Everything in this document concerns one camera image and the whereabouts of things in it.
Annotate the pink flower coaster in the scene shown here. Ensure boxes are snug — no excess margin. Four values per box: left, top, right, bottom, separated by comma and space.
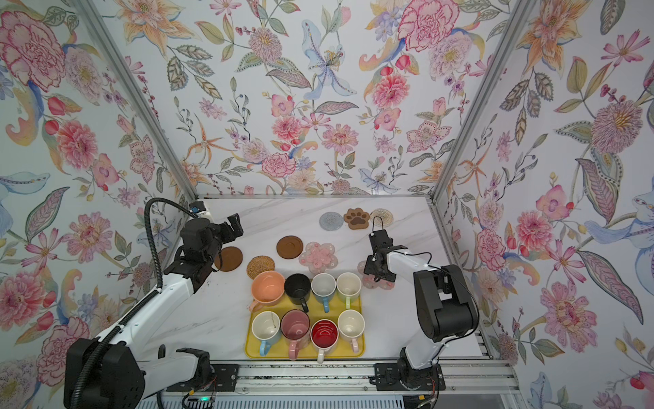
358, 261, 395, 291
299, 242, 338, 274

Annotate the patterned round white coaster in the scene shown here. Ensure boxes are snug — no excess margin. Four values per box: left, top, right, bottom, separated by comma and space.
371, 208, 394, 228

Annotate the brown paw coaster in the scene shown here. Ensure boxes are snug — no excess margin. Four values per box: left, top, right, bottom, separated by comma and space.
343, 207, 371, 230

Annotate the grey round coaster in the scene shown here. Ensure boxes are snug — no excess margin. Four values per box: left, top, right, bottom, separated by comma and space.
318, 211, 344, 231

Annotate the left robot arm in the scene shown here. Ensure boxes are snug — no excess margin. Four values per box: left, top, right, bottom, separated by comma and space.
64, 201, 244, 408

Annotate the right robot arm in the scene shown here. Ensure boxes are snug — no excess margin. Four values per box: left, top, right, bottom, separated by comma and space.
363, 229, 480, 395

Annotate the brown wooden round coaster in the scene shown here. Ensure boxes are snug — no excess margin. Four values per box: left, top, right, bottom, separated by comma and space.
215, 246, 244, 272

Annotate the woven rattan round coaster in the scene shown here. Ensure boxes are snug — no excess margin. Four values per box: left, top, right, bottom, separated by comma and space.
246, 256, 275, 279

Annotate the dark brown round coaster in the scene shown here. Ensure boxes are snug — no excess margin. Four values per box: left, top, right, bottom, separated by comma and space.
276, 235, 304, 260

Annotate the orange mug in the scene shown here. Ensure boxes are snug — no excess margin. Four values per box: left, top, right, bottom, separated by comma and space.
249, 271, 285, 312

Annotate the black mug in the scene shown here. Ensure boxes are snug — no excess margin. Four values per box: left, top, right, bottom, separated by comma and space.
284, 274, 312, 313

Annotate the red interior white mug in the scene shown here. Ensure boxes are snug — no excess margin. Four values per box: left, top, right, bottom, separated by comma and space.
310, 319, 340, 364

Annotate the dusty pink mug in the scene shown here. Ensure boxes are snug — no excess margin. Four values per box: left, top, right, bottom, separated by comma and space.
281, 309, 311, 361

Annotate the yellow tray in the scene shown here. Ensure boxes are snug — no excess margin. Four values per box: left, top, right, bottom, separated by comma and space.
245, 295, 365, 362

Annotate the white mug green handle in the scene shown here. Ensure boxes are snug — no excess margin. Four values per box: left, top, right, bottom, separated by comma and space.
337, 272, 362, 309

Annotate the white mug blue handle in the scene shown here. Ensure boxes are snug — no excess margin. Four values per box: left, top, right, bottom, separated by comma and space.
311, 273, 337, 313

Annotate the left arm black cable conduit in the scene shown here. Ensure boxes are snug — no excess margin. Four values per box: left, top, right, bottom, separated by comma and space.
68, 197, 200, 409

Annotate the cream mug pink handle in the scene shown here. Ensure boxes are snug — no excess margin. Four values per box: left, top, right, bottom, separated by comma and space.
337, 309, 365, 354

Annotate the cream mug blue handle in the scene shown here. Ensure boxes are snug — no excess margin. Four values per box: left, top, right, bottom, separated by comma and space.
250, 311, 282, 357

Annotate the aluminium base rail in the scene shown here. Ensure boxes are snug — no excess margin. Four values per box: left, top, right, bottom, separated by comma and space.
138, 357, 526, 408

